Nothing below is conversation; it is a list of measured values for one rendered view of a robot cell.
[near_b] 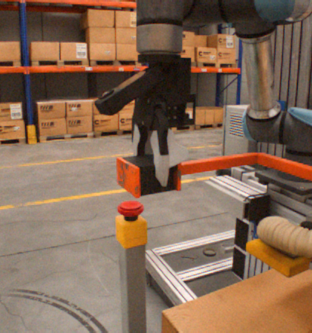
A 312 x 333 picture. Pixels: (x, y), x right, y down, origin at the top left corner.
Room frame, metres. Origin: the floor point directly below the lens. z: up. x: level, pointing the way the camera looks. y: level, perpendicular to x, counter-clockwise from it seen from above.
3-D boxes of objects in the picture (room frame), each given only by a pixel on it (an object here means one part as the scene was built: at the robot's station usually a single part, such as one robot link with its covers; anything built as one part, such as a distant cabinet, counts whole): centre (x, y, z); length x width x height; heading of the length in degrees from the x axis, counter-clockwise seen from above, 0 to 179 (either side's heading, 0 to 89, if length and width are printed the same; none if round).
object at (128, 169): (0.55, 0.01, 1.20); 0.09 x 0.08 x 0.05; 27
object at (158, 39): (0.56, 0.00, 1.42); 0.08 x 0.08 x 0.05
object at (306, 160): (1.07, -0.50, 1.09); 0.15 x 0.15 x 0.10
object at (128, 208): (0.81, 0.07, 1.02); 0.07 x 0.07 x 0.04
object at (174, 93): (0.56, -0.01, 1.34); 0.09 x 0.08 x 0.12; 118
